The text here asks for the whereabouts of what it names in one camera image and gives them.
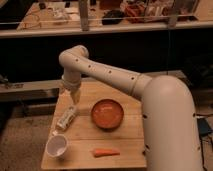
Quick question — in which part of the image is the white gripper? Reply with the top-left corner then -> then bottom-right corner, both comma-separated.
61,76 -> 81,104

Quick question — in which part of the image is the clear plastic bottle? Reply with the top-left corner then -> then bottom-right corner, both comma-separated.
56,106 -> 77,131

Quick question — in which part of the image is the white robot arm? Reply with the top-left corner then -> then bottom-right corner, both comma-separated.
59,45 -> 204,171

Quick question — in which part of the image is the wooden board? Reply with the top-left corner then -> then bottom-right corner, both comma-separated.
41,81 -> 146,171

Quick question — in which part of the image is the orange bowl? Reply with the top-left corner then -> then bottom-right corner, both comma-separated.
91,99 -> 124,129

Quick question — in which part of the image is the white cup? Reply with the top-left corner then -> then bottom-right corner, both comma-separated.
46,134 -> 68,158

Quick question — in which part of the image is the orange carrot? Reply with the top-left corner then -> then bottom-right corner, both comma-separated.
92,149 -> 120,157

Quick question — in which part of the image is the background workbench with clutter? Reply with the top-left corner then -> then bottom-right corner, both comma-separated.
0,0 -> 213,38

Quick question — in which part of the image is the metal rail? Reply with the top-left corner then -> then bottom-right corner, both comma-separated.
0,80 -> 61,102

